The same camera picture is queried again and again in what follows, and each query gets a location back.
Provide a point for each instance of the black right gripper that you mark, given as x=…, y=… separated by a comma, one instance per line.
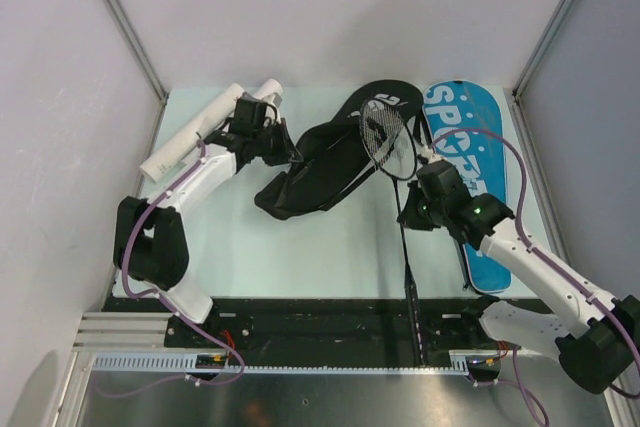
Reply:
x=408, y=216

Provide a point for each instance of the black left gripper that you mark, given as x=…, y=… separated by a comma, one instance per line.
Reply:
x=287, y=152

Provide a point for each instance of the black racket bag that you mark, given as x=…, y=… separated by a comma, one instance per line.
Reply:
x=335, y=162

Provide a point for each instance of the white shuttlecock tube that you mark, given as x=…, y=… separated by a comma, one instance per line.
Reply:
x=270, y=91

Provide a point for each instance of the black racket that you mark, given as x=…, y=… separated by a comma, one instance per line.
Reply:
x=388, y=142

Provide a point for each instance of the blue racket bag cover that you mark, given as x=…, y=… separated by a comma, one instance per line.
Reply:
x=470, y=109

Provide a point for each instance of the white cardboard tube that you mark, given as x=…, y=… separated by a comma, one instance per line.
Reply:
x=164, y=159

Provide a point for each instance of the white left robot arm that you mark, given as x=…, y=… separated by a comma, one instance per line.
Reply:
x=151, y=246

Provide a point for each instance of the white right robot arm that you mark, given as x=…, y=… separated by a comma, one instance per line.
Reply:
x=592, y=334

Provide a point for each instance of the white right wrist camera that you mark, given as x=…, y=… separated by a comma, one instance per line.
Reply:
x=426, y=155

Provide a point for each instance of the grey cable duct rail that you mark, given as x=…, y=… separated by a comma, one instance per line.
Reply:
x=453, y=363

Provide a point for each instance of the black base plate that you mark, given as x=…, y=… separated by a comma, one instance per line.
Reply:
x=327, y=329

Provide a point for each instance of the aluminium frame post left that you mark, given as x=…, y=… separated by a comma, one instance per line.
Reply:
x=133, y=42

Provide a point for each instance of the aluminium frame post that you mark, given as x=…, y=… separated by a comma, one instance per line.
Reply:
x=133, y=42
x=542, y=47

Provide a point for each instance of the aluminium side rail right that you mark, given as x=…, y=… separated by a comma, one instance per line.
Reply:
x=624, y=412

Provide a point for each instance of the aluminium frame post right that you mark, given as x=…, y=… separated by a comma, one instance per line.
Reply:
x=542, y=47

